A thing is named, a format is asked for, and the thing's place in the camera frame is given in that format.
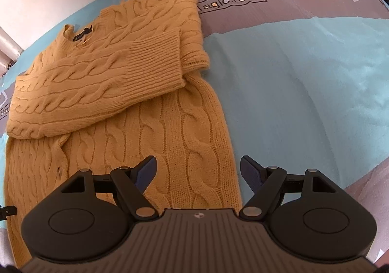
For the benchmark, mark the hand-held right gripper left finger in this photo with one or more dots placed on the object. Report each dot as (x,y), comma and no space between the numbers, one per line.
(145,174)

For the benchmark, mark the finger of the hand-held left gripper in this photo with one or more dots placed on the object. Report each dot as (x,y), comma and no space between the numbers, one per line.
(6,211)

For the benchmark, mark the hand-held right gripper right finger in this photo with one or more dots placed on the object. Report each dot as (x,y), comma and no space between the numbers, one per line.
(251,173)

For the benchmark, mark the blue and grey printed bedsheet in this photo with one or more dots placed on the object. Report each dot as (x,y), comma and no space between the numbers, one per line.
(291,84)

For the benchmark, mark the silver metal pole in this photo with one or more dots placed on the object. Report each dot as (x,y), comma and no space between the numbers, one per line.
(9,46)

